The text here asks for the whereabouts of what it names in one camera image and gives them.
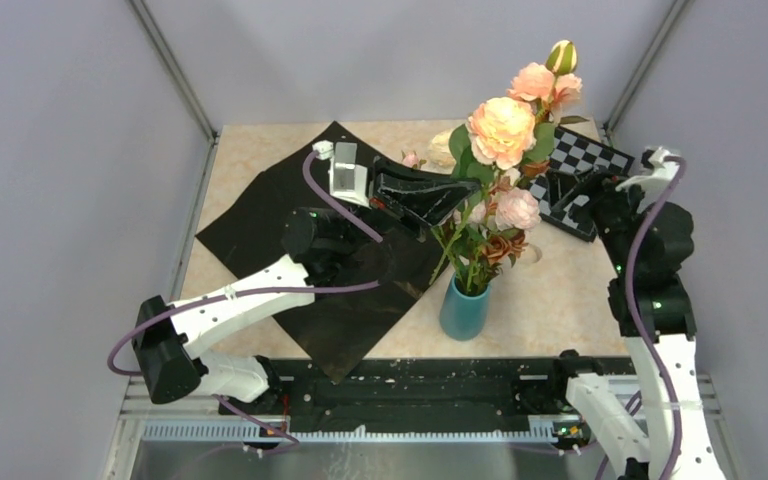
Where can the black wrapping sheet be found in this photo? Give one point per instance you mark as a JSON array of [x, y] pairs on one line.
[[256, 181]]

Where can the light pink flower stem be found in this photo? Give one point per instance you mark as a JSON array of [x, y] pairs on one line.
[[465, 242]]

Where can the white flower stem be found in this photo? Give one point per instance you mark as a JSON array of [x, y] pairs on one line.
[[438, 152]]

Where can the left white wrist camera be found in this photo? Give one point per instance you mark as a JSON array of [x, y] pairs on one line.
[[348, 179]]

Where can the teal ceramic vase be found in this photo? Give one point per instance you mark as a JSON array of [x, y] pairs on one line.
[[463, 317]]

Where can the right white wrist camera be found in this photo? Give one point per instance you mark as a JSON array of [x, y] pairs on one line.
[[660, 168]]

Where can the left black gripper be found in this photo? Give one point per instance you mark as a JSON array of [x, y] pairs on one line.
[[426, 195]]

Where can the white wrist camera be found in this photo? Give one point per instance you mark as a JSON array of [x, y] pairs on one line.
[[660, 168], [348, 179]]

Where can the large pink peony stem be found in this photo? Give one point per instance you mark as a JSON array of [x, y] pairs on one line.
[[412, 160]]

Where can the orange rose stem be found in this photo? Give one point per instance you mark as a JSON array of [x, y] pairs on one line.
[[504, 218]]

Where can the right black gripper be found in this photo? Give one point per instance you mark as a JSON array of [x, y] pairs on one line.
[[565, 187]]

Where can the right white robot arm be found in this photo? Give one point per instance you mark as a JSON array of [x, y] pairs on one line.
[[647, 246]]

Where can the black white checkerboard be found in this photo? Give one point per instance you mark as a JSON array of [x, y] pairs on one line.
[[573, 154]]

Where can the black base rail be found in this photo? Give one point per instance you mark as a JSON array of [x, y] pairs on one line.
[[446, 395]]

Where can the peach flower stem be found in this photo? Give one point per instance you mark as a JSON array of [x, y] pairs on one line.
[[516, 128]]

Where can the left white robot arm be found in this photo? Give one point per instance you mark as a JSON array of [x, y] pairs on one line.
[[326, 251]]

